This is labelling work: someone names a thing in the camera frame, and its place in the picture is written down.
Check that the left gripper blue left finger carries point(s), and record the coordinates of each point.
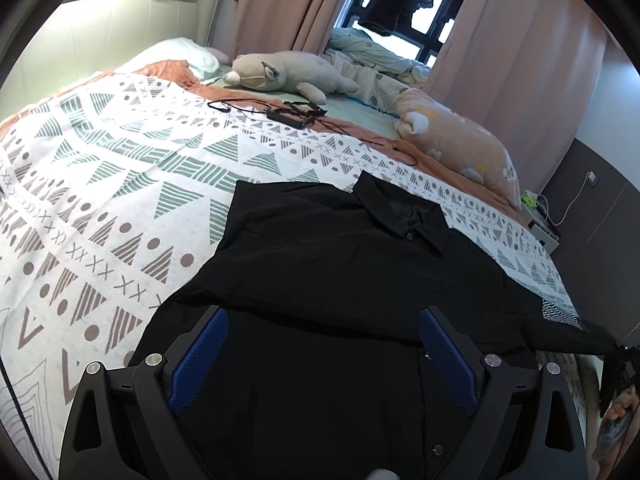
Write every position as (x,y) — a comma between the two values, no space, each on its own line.
(190,358)

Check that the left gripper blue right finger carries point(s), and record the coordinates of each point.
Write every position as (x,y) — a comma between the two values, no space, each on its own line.
(456,358)

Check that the black button-up shirt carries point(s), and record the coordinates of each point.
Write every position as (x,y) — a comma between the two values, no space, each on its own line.
(323,374)

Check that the person right hand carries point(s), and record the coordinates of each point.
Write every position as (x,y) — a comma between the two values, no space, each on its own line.
(617,429)

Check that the white bedside cabinet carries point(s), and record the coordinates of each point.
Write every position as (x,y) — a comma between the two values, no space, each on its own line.
(538,222)

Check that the patterned white duvet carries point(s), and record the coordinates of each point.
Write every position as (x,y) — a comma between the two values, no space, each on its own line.
(115,192)

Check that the peach cartoon pillow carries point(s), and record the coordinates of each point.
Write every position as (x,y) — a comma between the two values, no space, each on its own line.
(458,143)

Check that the white pillow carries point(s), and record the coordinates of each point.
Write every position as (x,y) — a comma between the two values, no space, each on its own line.
(204,62)

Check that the pink curtain right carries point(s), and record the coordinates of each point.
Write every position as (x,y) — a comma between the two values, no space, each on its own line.
(526,71)

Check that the pink curtain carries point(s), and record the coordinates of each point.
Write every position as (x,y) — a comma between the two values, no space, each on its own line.
(526,71)
(265,26)

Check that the crumpled light green blanket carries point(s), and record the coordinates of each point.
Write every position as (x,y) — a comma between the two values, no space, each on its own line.
(381,75)

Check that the beige seal plush toy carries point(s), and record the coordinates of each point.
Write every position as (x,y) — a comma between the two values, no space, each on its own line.
(289,71)

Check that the cream padded headboard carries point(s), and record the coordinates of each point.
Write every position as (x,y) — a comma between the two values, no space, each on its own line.
(82,37)

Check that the pink curtain left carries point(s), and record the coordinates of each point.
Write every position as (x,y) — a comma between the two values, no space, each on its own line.
(265,26)

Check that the black charger with cable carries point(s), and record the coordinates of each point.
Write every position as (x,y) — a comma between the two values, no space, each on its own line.
(297,114)

